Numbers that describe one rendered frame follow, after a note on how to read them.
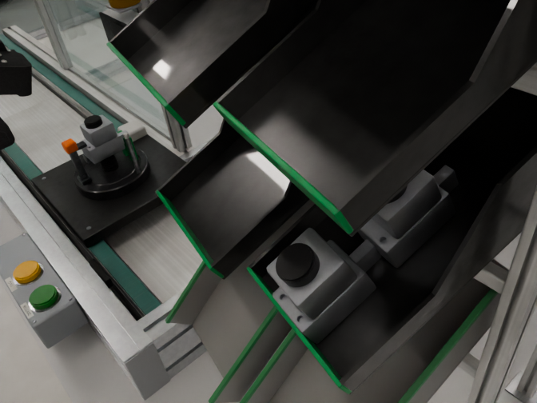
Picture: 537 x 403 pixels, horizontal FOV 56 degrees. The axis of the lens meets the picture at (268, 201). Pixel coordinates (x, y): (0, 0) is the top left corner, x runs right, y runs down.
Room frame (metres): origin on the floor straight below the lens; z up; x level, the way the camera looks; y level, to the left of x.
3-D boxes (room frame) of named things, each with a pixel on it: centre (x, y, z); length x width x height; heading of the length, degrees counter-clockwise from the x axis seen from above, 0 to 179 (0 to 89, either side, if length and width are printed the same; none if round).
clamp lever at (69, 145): (0.75, 0.32, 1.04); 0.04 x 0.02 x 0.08; 126
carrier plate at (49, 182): (0.77, 0.28, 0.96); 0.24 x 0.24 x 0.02; 36
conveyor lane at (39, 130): (0.87, 0.32, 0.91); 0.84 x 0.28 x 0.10; 36
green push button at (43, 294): (0.50, 0.35, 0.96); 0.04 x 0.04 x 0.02
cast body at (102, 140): (0.78, 0.28, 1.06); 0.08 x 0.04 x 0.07; 126
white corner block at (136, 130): (0.91, 0.26, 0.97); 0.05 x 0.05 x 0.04; 36
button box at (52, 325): (0.56, 0.39, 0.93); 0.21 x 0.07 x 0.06; 36
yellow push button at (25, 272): (0.56, 0.39, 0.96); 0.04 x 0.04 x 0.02
